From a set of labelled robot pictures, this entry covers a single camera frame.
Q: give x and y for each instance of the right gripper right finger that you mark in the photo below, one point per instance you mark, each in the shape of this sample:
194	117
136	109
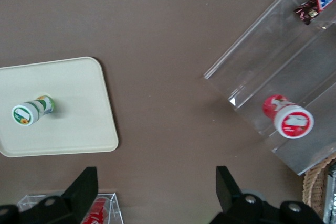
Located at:
233	208

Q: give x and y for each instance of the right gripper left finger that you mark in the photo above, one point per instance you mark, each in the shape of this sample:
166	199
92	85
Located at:
76	203

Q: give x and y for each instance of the green gum bottle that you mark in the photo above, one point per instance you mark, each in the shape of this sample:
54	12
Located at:
29	112

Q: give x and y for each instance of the cream plastic tray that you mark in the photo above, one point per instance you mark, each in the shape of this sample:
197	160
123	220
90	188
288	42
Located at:
73	124

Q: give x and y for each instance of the red gum bottle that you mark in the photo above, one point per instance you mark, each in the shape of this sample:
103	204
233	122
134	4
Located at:
291	121

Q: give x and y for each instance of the red cola bottle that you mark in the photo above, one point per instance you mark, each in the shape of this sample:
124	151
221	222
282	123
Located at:
98	212

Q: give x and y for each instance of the clear acrylic bottle rack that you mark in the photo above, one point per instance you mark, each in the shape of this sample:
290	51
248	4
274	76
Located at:
115	208

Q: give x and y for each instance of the light wicker basket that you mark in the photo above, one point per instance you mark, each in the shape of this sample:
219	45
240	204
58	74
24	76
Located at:
312	190

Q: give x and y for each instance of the silver foil bag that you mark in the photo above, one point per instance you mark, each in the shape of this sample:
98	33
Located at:
331	197

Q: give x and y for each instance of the clear acrylic stepped stand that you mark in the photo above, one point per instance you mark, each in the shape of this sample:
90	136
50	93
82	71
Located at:
262	58

